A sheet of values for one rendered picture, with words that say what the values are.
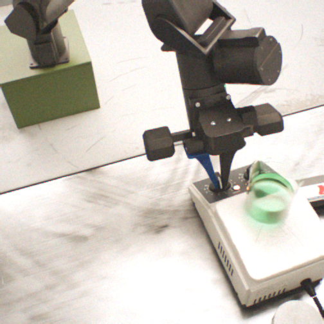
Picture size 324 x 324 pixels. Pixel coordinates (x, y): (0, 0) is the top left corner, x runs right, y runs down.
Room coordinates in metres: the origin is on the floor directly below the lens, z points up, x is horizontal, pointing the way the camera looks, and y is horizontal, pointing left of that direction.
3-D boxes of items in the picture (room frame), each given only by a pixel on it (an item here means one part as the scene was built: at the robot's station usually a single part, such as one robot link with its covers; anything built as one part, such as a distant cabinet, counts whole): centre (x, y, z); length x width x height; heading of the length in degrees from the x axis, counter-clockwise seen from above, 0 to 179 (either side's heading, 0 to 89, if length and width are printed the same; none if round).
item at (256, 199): (0.33, -0.14, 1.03); 0.07 x 0.06 x 0.08; 82
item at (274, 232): (0.30, -0.14, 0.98); 0.12 x 0.12 x 0.01; 18
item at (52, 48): (0.62, 0.18, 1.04); 0.07 x 0.07 x 0.06; 8
